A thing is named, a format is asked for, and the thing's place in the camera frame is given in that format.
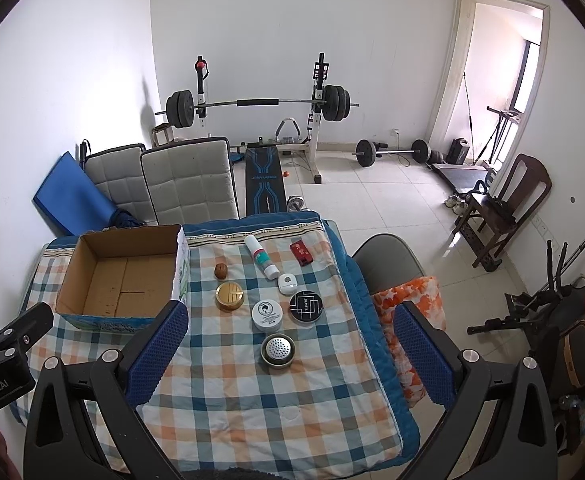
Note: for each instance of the black round patterned tin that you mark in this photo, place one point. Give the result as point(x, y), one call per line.
point(305, 307)

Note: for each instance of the black exercise equipment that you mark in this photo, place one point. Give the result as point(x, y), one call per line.
point(553, 321)

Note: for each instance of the gold round tin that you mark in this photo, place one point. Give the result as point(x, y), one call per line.
point(229, 296)

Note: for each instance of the small brown walnut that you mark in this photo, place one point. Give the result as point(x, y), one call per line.
point(221, 271)

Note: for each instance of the white rounded small case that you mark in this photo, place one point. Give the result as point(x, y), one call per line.
point(287, 284)

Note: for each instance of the white round cream jar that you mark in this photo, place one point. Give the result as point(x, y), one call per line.
point(267, 316)

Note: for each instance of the plaid checkered table cloth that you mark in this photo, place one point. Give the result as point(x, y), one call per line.
point(252, 359)

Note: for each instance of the grey chair backrest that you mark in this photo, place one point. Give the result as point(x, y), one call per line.
point(386, 261)

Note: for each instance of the dark wooden chair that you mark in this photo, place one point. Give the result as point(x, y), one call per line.
point(491, 221)

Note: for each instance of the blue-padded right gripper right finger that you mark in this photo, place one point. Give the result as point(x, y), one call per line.
point(520, 442)

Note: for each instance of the barbell on floor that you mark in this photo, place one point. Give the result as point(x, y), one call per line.
point(366, 152)

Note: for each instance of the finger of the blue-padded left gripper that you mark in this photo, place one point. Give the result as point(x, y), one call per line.
point(61, 442)

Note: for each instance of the grey padded cushion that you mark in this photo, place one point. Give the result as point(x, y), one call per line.
point(118, 174)
point(191, 181)

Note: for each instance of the grey padded cushion front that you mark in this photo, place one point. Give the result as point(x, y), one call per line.
point(191, 181)

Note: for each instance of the barbell on rack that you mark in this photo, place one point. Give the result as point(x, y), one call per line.
point(335, 104)

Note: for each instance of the black treadmill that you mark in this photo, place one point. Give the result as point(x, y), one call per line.
point(460, 177)

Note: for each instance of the grey padded cushion rear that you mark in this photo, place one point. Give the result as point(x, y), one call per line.
point(118, 174)

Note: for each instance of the pair of white shoes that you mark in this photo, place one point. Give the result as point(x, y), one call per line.
point(457, 204)

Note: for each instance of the open cardboard box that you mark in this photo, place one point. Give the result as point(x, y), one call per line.
point(118, 280)

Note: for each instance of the blue foam mat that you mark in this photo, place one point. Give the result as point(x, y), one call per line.
point(74, 204)

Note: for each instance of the orange white floral cloth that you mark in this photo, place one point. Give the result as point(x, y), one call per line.
point(407, 342)

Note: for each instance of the red small box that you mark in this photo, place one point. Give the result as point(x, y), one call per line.
point(301, 253)

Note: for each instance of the white tube bottle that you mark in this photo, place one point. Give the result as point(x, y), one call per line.
point(261, 258)

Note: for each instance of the white weight bench rack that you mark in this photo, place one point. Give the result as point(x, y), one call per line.
point(308, 145)

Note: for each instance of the black blue bench pad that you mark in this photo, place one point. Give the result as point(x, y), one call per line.
point(265, 191)

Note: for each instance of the metal perforated-lid tin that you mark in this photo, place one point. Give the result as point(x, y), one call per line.
point(277, 350)

